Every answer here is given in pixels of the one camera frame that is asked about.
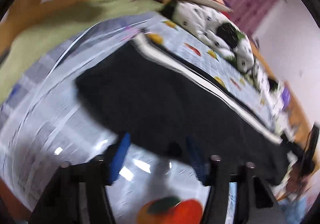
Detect black pants with white stripe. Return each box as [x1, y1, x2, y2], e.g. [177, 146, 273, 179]
[75, 32, 289, 186]

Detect wooden bed frame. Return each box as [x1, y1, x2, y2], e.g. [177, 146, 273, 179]
[1, 0, 319, 223]

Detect purple plush toy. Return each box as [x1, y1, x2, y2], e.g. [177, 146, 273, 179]
[281, 86, 291, 110]

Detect white floral quilt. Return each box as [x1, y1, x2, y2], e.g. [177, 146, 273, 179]
[161, 0, 278, 92]

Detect fruit print plastic bed cover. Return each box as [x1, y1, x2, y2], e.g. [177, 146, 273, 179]
[1, 12, 288, 223]

